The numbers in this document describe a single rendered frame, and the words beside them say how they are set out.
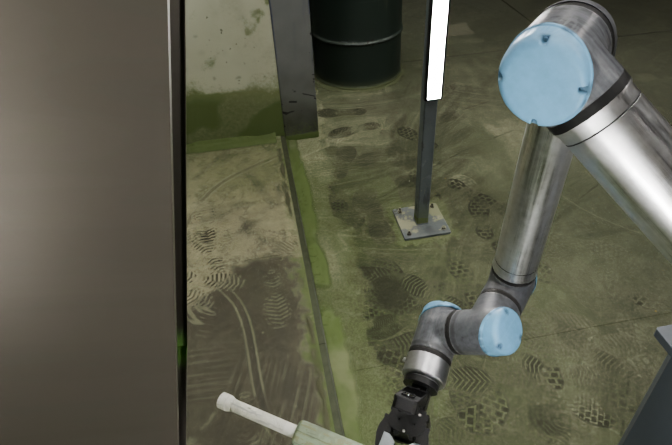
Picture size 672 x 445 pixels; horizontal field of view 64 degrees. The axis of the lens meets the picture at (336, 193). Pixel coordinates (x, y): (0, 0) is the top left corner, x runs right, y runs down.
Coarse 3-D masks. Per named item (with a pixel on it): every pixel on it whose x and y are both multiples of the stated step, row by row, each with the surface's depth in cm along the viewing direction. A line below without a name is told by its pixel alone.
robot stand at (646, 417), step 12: (660, 336) 104; (660, 372) 109; (660, 384) 108; (648, 396) 113; (660, 396) 108; (648, 408) 113; (660, 408) 109; (636, 420) 117; (648, 420) 113; (660, 420) 109; (636, 432) 118; (648, 432) 114; (660, 432) 110; (624, 444) 123; (636, 444) 119; (648, 444) 114; (660, 444) 110
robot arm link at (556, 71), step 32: (544, 32) 65; (576, 32) 65; (608, 32) 70; (512, 64) 67; (544, 64) 65; (576, 64) 62; (608, 64) 65; (512, 96) 69; (544, 96) 66; (576, 96) 64; (608, 96) 65; (640, 96) 66; (576, 128) 67; (608, 128) 66; (640, 128) 65; (608, 160) 67; (640, 160) 66; (608, 192) 72; (640, 192) 67; (640, 224) 71
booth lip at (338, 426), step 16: (288, 160) 265; (288, 176) 254; (304, 240) 218; (304, 256) 211; (320, 320) 185; (320, 336) 180; (320, 352) 175; (336, 400) 161; (336, 416) 157; (336, 432) 153
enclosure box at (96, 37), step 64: (0, 0) 24; (64, 0) 24; (128, 0) 25; (0, 64) 25; (64, 64) 26; (128, 64) 26; (0, 128) 27; (64, 128) 28; (128, 128) 28; (0, 192) 29; (64, 192) 30; (128, 192) 31; (0, 256) 31; (64, 256) 32; (128, 256) 33; (0, 320) 34; (64, 320) 35; (128, 320) 37; (0, 384) 38; (64, 384) 39; (128, 384) 41
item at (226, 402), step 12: (228, 396) 107; (228, 408) 106; (240, 408) 105; (252, 408) 105; (252, 420) 104; (264, 420) 103; (276, 420) 103; (288, 432) 101; (300, 432) 100; (312, 432) 99; (324, 432) 99; (300, 444) 98; (312, 444) 98; (324, 444) 97; (336, 444) 97; (348, 444) 97; (360, 444) 97
